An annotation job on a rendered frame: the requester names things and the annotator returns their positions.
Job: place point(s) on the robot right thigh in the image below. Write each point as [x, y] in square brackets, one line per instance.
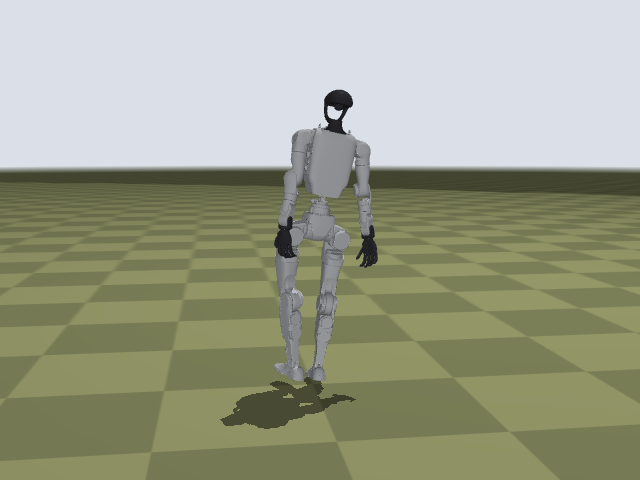
[332, 260]

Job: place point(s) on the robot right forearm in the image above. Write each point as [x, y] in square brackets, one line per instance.
[365, 214]

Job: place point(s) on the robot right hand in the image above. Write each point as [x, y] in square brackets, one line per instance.
[368, 247]

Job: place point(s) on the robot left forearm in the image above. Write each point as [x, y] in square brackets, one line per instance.
[290, 197]

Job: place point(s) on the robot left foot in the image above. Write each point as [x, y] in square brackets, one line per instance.
[295, 373]

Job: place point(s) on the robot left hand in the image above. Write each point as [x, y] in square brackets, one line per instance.
[284, 239]

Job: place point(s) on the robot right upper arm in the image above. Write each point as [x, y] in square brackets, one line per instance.
[362, 168]

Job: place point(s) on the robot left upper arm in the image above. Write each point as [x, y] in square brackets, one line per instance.
[300, 140]

